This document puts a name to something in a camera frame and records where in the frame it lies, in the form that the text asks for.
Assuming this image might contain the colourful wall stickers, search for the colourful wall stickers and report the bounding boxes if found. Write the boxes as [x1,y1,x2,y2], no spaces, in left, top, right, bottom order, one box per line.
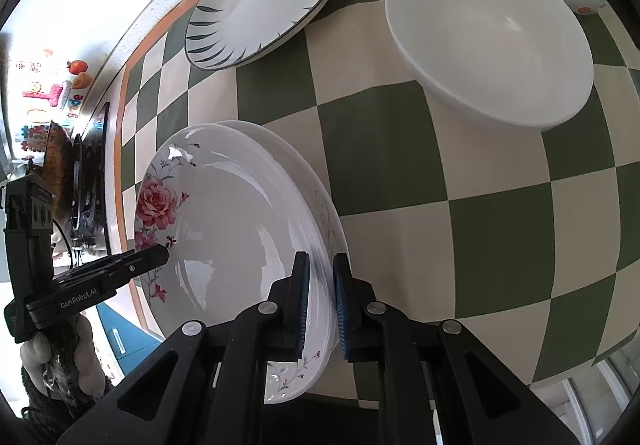
[15,48,93,161]

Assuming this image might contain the person's left forearm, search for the person's left forearm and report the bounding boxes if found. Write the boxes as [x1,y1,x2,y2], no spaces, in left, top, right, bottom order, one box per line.
[20,370,113,445]

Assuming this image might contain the white plate with gold pattern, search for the white plate with gold pattern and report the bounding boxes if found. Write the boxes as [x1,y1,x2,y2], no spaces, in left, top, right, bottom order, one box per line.
[215,120,351,276]

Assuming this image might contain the blue cabinet door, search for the blue cabinet door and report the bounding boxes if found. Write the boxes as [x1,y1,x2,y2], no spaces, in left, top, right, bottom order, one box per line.
[95,300,166,383]

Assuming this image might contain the black gas stove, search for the black gas stove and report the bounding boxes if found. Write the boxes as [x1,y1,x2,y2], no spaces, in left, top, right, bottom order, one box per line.
[70,102,114,258]

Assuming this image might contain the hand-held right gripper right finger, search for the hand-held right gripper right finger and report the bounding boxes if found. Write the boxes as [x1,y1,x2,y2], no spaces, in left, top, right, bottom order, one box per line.
[332,252,583,445]

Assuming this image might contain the large white bowl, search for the large white bowl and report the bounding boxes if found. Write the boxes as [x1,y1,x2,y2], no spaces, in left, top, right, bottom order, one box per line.
[385,0,596,132]

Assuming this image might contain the white plate with pink roses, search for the white plate with pink roses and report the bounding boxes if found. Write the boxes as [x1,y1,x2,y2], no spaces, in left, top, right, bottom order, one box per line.
[134,124,335,405]

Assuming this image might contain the metal wok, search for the metal wok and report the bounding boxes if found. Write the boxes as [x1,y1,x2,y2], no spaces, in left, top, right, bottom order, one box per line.
[42,120,77,222]

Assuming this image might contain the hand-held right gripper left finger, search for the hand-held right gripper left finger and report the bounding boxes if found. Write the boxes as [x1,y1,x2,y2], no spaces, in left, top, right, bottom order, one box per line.
[55,251,311,445]

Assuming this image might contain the green and cream checkered mat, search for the green and cream checkered mat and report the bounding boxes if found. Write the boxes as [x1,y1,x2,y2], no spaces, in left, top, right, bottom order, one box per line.
[112,0,640,411]

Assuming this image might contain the person's left hand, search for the person's left hand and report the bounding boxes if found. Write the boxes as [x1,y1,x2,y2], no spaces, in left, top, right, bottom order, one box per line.
[19,315,108,407]

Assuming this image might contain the white plate with blue leaves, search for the white plate with blue leaves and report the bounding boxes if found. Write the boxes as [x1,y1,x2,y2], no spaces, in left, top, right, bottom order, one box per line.
[184,0,342,71]

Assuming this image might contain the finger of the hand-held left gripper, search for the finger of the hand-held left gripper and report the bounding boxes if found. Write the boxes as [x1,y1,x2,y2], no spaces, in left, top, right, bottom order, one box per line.
[52,245,170,293]

